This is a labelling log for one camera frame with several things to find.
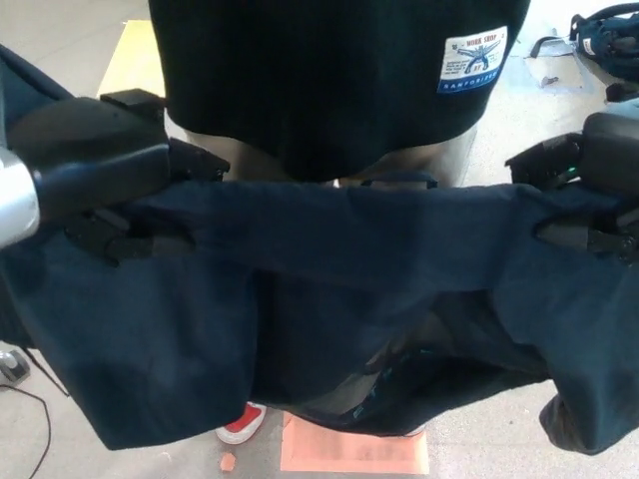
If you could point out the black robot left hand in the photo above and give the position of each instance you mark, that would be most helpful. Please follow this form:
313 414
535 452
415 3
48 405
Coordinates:
90 144

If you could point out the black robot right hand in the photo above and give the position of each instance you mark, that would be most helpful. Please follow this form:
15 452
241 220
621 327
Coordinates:
611 144

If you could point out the navy blue coat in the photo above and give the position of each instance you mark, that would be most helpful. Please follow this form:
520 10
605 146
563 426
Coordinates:
175 324

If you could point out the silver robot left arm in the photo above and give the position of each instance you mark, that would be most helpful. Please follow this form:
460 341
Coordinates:
15 199

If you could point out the person's left red sneaker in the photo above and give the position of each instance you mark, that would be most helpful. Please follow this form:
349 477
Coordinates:
414 430

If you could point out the yellow floor mat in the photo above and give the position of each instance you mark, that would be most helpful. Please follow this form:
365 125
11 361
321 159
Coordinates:
132 65

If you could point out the navy blue bag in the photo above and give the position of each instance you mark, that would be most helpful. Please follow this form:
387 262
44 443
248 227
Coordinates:
609 40

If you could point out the black sweater with label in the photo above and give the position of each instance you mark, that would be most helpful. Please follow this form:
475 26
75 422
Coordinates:
309 75

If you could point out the small orange floor scrap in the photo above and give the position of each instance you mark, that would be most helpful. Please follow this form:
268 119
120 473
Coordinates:
229 462

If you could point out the orange floor mat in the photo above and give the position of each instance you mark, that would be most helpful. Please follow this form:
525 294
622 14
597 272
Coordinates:
349 449

